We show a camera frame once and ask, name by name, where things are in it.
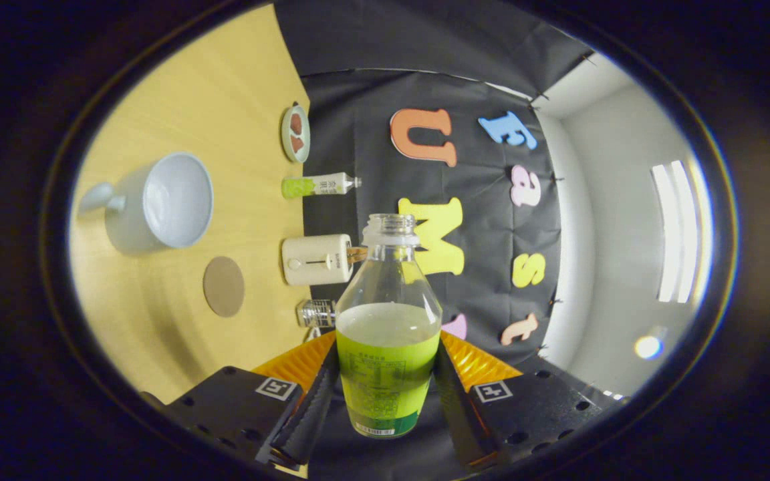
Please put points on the ceiling light panel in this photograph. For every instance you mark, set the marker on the ceiling light panel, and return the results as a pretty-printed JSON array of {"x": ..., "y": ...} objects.
[{"x": 676, "y": 234}]

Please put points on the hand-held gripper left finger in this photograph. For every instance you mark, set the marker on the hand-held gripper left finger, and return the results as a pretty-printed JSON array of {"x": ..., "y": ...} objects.
[{"x": 311, "y": 414}]

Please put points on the wooden table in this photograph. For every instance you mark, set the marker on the wooden table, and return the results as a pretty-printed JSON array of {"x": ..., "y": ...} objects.
[{"x": 224, "y": 80}]

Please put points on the small green drink bottle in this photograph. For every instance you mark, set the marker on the small green drink bottle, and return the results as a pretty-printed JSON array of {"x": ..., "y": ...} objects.
[{"x": 318, "y": 185}]

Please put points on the metal mesh holder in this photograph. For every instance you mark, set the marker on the metal mesh holder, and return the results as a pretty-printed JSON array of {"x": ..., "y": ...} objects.
[{"x": 318, "y": 312}]

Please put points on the brown cookie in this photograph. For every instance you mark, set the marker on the brown cookie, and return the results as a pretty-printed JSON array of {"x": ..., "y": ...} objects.
[
  {"x": 296, "y": 123},
  {"x": 297, "y": 144}
]

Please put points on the pale green plate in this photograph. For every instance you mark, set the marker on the pale green plate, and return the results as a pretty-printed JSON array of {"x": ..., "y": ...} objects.
[{"x": 285, "y": 137}]

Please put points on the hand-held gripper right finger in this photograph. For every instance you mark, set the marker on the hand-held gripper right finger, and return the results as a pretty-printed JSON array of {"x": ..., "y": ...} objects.
[{"x": 455, "y": 407}]

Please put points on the green label juice bottle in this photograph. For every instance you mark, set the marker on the green label juice bottle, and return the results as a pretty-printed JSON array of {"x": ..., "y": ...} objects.
[{"x": 388, "y": 374}]

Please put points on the black backdrop cloth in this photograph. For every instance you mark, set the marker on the black backdrop cloth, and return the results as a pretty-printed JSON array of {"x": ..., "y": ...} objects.
[{"x": 358, "y": 133}]

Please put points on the cream toaster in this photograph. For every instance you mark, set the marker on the cream toaster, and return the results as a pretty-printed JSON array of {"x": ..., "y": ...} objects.
[{"x": 315, "y": 260}]

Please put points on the round brown coaster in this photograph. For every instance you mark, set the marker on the round brown coaster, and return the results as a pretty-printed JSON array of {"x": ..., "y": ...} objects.
[{"x": 224, "y": 287}]

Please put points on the toast slice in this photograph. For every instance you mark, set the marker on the toast slice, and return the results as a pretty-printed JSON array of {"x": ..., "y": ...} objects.
[{"x": 357, "y": 254}]

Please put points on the pale blue cup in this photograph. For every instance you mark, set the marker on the pale blue cup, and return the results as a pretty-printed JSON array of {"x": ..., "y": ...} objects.
[{"x": 178, "y": 200}]

